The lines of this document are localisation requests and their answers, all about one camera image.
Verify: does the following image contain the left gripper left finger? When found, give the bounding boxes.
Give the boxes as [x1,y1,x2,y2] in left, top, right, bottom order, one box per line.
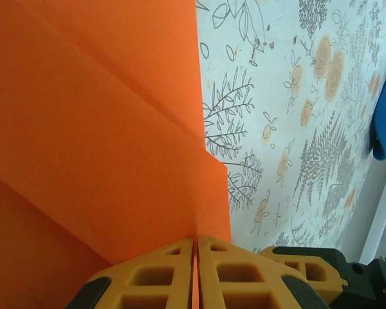
[69,237,197,309]

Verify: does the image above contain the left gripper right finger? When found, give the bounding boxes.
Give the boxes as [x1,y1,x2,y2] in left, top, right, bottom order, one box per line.
[196,234,332,309]

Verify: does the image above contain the orange paper sheet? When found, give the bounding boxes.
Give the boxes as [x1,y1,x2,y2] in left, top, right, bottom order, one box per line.
[0,0,233,309]

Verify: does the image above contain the floral tablecloth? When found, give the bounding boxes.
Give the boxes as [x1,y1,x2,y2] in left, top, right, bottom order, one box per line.
[194,0,386,258]

